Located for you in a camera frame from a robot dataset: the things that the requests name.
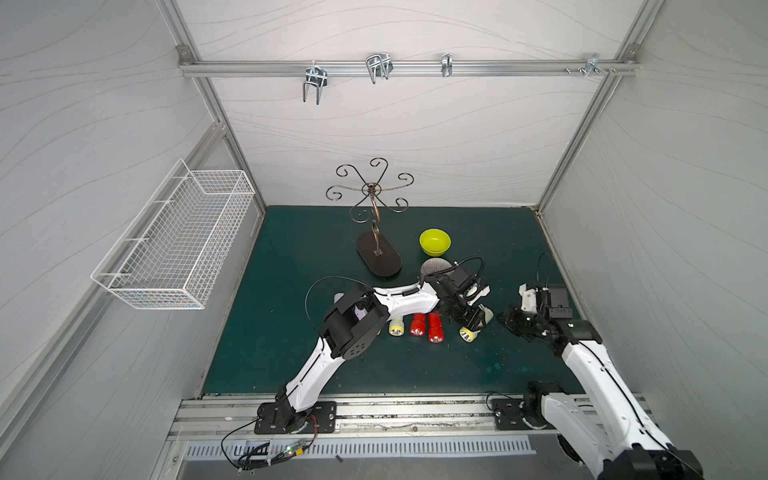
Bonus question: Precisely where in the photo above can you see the pale green flashlight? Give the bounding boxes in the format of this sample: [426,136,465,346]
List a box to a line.
[388,317,405,337]
[459,304,494,343]

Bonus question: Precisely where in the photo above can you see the red flashlight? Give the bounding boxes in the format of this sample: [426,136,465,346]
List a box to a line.
[409,314,426,337]
[427,312,445,344]

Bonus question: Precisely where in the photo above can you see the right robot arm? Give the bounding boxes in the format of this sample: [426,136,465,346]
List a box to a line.
[500,283,704,479]

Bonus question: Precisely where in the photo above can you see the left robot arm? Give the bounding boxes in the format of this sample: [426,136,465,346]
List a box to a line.
[267,258,491,433]

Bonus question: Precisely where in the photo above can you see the pink patterned bowl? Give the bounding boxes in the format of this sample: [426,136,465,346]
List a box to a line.
[420,257,455,280]

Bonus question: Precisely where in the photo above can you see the lime green bowl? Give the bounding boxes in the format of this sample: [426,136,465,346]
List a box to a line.
[419,228,452,257]

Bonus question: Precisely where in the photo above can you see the small metal hook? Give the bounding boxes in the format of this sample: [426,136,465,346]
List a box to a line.
[441,53,453,78]

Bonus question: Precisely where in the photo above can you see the metal double hook middle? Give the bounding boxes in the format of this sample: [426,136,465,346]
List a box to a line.
[365,53,393,84]

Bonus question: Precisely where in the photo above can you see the metal double hook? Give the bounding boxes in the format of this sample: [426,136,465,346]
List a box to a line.
[302,66,328,105]
[365,53,393,84]

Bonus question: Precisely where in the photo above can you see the metal hook right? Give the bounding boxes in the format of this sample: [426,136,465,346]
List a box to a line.
[564,53,617,78]

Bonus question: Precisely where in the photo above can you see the metal double hook left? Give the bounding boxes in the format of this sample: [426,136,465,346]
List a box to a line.
[302,66,328,105]

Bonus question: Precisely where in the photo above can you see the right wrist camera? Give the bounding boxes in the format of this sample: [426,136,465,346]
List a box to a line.
[519,283,539,316]

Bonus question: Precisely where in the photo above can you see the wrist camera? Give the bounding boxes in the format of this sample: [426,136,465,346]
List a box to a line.
[519,283,539,316]
[464,282,490,306]

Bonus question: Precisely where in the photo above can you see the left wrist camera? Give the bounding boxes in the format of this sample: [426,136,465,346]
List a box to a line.
[464,282,490,306]

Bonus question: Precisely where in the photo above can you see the copper wire jewelry stand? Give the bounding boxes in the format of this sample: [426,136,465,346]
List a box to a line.
[325,157,415,278]

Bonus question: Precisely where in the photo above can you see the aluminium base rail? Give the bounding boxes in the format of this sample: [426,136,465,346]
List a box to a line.
[167,392,523,440]

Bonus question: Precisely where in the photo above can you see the white wire basket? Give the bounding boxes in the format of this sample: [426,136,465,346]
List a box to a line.
[91,159,255,310]

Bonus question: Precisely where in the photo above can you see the aluminium top rail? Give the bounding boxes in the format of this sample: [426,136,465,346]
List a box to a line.
[180,57,641,79]

